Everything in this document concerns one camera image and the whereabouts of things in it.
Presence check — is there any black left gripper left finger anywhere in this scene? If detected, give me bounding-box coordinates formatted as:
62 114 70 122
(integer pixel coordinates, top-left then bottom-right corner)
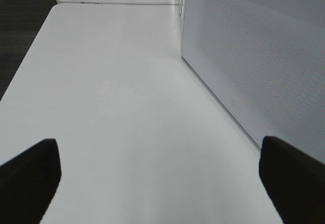
1 139 61 223

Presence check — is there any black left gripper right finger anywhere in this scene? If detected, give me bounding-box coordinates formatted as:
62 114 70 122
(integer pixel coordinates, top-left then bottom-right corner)
258 136 324 223

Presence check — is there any white microwave door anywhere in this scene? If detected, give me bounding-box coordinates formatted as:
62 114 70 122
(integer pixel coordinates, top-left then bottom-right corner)
180 0 325 153

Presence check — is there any white microwave oven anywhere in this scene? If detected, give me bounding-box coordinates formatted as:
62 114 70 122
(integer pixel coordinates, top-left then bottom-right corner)
177 0 325 153

